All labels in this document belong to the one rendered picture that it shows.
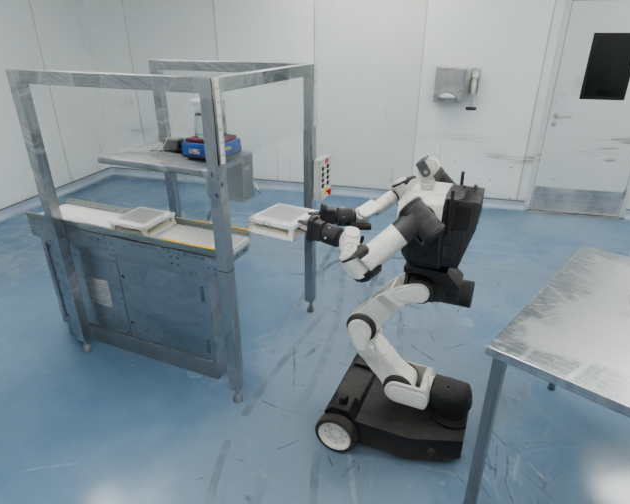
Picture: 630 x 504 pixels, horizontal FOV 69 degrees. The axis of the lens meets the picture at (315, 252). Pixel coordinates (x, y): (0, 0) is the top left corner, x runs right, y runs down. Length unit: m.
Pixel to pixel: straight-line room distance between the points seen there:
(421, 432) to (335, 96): 4.10
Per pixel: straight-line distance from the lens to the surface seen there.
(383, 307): 2.09
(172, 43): 6.28
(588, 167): 5.72
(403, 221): 1.64
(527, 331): 1.80
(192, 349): 2.77
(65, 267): 2.97
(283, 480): 2.30
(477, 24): 5.38
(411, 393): 2.25
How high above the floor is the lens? 1.80
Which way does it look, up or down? 25 degrees down
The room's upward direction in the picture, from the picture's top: straight up
